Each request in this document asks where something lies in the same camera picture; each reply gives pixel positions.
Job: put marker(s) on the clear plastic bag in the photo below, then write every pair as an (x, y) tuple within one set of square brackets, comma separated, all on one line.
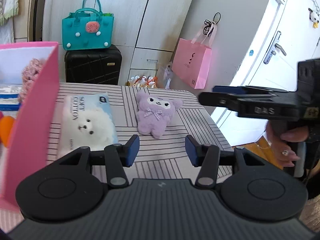
[(164, 76)]

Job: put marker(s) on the orange carrot plush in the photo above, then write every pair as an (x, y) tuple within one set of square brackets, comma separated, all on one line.
[(6, 125)]

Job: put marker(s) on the colourful paper gift bag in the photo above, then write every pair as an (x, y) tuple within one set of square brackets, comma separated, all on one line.
[(142, 81)]

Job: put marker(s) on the silver door handle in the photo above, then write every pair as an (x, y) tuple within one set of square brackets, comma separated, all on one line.
[(273, 47)]

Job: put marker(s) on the striped table cloth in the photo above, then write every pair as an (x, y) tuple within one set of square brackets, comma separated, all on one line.
[(163, 158)]

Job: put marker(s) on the white wardrobe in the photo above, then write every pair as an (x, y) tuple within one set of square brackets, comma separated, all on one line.
[(147, 25)]

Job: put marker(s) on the blue white box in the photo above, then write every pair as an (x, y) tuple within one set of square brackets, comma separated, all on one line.
[(9, 98)]

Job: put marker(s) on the teal felt handbag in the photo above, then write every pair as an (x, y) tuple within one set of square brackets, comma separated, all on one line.
[(87, 28)]

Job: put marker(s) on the soft cotton tissue pack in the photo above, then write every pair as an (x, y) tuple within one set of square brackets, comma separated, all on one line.
[(86, 121)]

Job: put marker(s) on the bird plush door hanger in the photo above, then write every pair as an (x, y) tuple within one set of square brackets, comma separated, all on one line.
[(314, 18)]

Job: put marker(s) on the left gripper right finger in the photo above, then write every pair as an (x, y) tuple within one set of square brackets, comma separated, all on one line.
[(208, 158)]

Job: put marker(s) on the right hand with ring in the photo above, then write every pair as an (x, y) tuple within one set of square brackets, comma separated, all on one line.
[(282, 152)]

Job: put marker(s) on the pink strawberry plush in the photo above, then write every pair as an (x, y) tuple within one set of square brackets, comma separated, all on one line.
[(29, 76)]

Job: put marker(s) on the cream green fleece jacket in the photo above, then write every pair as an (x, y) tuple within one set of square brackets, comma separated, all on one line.
[(7, 2)]

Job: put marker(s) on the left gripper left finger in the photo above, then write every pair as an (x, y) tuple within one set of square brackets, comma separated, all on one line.
[(114, 158)]

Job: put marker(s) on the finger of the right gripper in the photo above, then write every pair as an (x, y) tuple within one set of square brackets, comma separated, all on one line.
[(225, 102), (228, 89)]

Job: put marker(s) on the purple Kuromi plush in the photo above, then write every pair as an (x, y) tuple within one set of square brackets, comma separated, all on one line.
[(154, 113)]

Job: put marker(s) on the white door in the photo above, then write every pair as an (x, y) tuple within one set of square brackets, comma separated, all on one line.
[(291, 39)]

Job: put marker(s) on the pink paper gift bag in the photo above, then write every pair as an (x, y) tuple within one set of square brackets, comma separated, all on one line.
[(192, 58)]

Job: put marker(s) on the pink storage box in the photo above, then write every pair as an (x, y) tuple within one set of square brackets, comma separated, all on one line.
[(27, 149)]

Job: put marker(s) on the black suitcase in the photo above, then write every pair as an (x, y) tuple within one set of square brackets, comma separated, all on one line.
[(94, 66)]

